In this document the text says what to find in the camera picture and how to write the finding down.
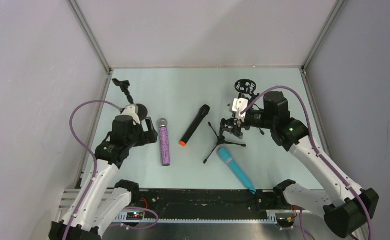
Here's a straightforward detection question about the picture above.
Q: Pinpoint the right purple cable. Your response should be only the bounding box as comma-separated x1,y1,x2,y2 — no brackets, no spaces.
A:
241,85,374,240

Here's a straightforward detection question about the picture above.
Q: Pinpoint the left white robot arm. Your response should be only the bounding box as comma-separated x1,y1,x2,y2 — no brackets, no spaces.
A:
48,115,158,240

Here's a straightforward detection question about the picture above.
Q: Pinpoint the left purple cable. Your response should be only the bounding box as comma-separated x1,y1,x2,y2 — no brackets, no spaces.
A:
62,100,160,240

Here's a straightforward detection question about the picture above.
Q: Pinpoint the black microphone orange cap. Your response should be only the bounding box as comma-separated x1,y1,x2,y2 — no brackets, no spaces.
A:
179,104,210,147

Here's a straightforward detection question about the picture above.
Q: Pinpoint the purple glitter microphone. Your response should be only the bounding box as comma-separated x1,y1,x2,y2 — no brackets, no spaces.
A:
157,118,171,167

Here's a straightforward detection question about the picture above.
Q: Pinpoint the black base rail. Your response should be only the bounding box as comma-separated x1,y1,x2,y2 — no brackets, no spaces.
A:
132,188,291,221

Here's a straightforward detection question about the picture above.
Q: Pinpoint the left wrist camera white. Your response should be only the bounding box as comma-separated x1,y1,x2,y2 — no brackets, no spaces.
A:
121,104,140,125

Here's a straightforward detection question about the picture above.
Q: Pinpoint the black small tripod stand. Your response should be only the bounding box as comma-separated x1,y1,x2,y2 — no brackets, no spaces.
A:
203,119,247,164

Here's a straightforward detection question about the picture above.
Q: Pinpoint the black round-base mic stand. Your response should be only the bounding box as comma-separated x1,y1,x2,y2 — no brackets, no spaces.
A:
112,78,148,121

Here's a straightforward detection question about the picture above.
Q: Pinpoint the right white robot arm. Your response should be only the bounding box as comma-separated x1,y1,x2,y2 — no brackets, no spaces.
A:
222,91,379,239

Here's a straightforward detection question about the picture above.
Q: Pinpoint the purple cable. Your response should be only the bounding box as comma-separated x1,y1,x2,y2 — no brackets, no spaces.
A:
62,100,160,240
241,85,374,240

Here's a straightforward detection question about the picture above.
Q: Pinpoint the teal blue microphone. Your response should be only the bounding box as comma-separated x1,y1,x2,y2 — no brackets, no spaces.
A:
217,148,256,195

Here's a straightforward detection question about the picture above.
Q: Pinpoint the black shock-mount tripod stand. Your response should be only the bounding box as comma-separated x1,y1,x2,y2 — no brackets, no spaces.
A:
234,79,261,120

